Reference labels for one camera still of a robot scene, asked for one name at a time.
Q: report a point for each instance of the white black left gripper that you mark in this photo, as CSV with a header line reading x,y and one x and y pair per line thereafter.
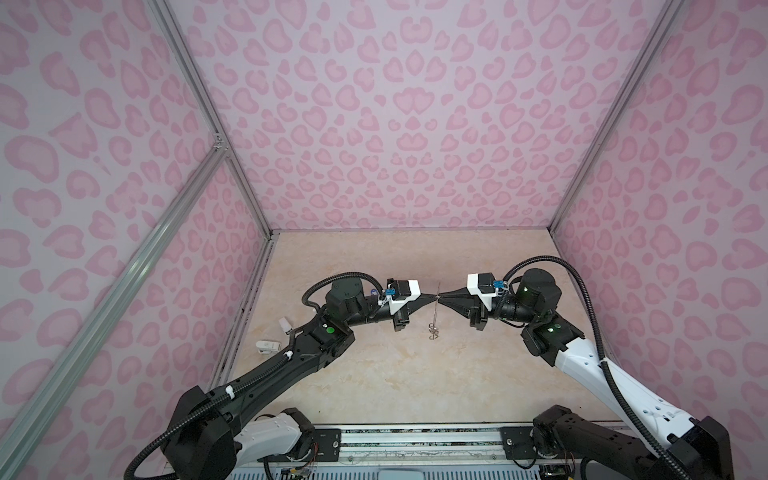
x,y
421,299

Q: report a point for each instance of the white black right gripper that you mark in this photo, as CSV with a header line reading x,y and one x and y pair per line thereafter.
x,y
463,302

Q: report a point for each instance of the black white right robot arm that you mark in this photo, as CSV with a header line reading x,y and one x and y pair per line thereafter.
x,y
530,302

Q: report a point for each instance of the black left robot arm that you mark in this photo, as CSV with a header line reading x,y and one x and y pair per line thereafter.
x,y
212,432

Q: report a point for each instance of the white clip lower one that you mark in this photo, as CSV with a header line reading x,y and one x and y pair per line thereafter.
x,y
268,347

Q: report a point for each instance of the white clip near wall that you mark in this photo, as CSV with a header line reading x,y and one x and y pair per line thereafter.
x,y
285,325

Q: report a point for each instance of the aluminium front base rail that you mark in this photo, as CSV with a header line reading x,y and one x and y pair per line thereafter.
x,y
420,447

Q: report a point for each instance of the aluminium left back corner post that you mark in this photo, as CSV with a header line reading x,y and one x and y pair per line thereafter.
x,y
167,22

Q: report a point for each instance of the aluminium corner post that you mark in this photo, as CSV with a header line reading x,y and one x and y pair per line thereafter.
x,y
167,22
651,48

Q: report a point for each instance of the aluminium right back corner post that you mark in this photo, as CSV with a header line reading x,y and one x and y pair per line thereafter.
x,y
651,48

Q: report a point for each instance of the aluminium left wall diagonal bar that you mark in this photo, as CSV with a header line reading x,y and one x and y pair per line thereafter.
x,y
38,414

